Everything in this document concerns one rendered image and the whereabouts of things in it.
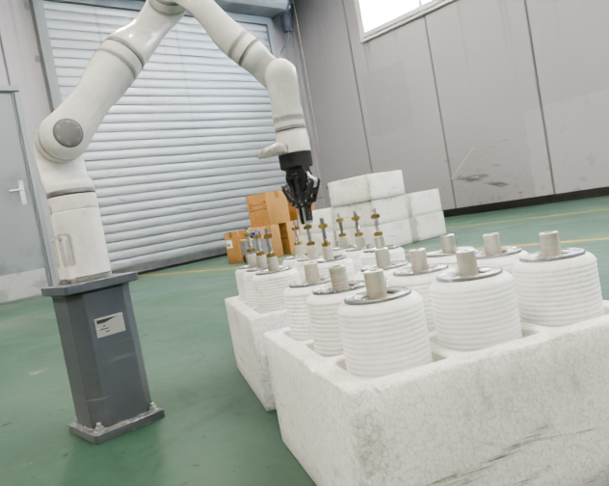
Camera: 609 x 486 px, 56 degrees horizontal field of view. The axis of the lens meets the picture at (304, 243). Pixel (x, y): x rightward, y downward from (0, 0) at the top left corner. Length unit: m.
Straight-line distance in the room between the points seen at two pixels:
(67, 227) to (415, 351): 0.77
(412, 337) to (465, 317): 0.07
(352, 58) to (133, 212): 3.55
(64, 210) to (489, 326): 0.83
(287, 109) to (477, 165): 5.70
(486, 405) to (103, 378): 0.77
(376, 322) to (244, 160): 7.02
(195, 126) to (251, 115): 0.92
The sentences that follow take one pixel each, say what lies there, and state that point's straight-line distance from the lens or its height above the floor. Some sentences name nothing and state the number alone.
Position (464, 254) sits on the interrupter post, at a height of 0.28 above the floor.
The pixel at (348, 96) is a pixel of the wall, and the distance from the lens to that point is 8.06.
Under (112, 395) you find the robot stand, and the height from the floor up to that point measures 0.08.
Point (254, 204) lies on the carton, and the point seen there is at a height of 0.51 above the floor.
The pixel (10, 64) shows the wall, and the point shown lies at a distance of 6.67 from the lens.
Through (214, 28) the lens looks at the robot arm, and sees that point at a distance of 1.33.
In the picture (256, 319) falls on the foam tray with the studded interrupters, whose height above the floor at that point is 0.18.
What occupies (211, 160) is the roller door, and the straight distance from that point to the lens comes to 7.31.
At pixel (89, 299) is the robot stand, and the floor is 0.27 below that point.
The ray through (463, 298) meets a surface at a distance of 0.65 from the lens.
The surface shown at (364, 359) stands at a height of 0.20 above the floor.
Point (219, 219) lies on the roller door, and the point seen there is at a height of 0.46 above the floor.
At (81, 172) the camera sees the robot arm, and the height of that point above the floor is 0.52.
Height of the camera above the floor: 0.36
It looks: 3 degrees down
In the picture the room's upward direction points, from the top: 10 degrees counter-clockwise
